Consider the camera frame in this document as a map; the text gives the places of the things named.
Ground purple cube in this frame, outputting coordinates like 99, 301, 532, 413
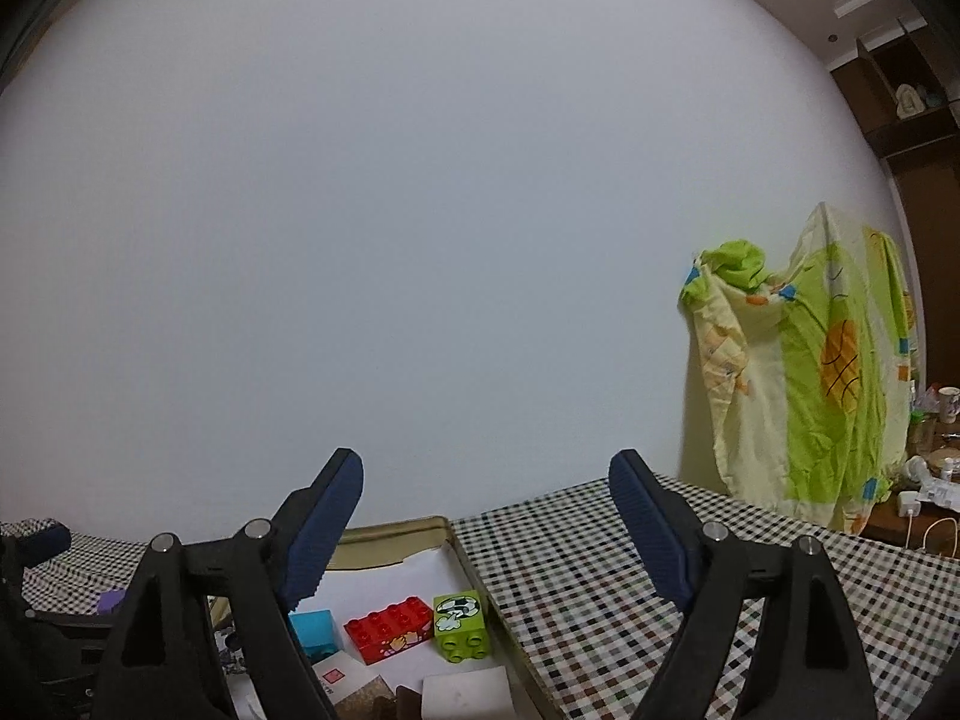
96, 589, 125, 616

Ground brown folding comb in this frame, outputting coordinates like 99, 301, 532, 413
373, 686, 423, 720

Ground red toy brick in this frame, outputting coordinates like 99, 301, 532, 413
343, 596, 433, 665

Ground green soccer toy cube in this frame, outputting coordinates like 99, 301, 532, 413
433, 590, 491, 663

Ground checkered tablecloth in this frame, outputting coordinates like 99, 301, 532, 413
0, 471, 960, 720

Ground gold metal tin box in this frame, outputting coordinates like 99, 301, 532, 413
327, 515, 562, 718

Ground green yellow hanging cloth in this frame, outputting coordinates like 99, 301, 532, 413
680, 203, 916, 535

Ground blue toy brick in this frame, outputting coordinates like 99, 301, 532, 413
288, 610, 340, 663

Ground white power adapter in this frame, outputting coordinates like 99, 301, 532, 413
421, 667, 516, 720

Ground clutter on side table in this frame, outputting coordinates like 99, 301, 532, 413
896, 385, 958, 559

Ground white card box red logo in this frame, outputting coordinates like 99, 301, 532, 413
313, 652, 379, 706

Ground brown wooden cabinet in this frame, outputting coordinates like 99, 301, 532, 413
832, 23, 958, 385

